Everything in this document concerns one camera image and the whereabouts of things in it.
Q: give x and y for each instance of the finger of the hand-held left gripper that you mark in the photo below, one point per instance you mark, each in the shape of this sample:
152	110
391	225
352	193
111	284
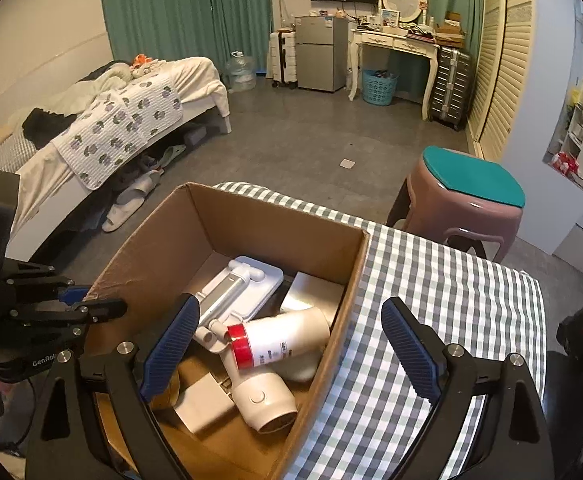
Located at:
106	307
74	294

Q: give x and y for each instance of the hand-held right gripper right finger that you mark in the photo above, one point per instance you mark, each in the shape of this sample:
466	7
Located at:
411	347

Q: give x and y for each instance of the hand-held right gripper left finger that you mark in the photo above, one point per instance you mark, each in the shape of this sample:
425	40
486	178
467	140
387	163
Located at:
169	347

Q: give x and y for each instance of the white wall charger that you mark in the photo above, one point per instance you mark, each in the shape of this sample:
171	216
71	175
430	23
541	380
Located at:
206	405

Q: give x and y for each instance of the white folding phone stand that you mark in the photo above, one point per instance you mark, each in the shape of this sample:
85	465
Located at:
231	290

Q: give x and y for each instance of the white hair dryer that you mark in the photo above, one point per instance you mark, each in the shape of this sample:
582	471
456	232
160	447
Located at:
261	400

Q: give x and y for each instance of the beige rectangular box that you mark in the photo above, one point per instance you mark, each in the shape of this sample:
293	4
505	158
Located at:
316	295

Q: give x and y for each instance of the white bottle with red cap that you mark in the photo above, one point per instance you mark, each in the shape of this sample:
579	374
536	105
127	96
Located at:
281	340

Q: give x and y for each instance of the cardboard box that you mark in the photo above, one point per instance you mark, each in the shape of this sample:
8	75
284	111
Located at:
271	240

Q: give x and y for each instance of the grey checked tablecloth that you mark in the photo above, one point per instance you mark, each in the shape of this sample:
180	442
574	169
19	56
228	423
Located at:
421	270

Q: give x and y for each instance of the white slipper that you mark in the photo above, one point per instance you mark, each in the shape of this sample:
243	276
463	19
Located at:
121	216
139	189

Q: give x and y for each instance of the black clothing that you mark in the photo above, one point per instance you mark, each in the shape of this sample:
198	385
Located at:
46	127

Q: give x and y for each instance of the pink plastic stool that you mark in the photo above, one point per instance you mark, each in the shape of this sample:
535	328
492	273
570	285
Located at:
446	220

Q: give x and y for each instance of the white patterned blanket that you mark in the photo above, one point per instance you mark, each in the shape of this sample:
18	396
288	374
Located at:
121	125

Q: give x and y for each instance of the cream duvet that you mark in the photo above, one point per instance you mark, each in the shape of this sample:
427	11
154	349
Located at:
96	85

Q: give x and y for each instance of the teal stool cushion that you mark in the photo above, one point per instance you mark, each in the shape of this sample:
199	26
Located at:
471	177

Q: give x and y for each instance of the paper scrap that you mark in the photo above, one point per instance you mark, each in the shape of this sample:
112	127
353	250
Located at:
347	163

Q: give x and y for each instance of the orange toy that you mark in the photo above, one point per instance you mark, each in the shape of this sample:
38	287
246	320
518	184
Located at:
140	60

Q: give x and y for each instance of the bed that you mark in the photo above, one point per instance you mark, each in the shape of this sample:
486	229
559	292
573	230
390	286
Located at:
201	82

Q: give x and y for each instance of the white shelf unit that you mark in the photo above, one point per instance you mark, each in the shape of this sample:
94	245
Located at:
576	155

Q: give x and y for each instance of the blue laundry basket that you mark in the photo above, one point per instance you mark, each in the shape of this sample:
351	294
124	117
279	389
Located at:
379	89

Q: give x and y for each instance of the dark suitcase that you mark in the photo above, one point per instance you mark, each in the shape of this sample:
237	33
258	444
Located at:
450	87

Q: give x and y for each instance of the clear water jug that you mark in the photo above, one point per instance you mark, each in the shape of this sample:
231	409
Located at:
240	72

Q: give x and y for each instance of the wide green curtain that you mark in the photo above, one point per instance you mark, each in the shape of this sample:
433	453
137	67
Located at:
171	10

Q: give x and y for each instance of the white suitcase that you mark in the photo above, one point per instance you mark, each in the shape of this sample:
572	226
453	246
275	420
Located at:
282	60

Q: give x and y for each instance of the cream louvered doors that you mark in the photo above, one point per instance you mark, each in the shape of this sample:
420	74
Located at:
516	60

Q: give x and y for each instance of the silver fridge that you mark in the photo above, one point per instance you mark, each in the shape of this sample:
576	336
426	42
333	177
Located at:
320	55

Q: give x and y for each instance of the white dressing table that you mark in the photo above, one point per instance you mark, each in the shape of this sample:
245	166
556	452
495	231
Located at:
386	40

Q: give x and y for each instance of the brown cardboard boxes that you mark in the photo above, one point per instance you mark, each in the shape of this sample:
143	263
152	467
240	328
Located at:
449	27

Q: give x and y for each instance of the small photo frame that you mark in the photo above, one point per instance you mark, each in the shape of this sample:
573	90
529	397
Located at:
389	17

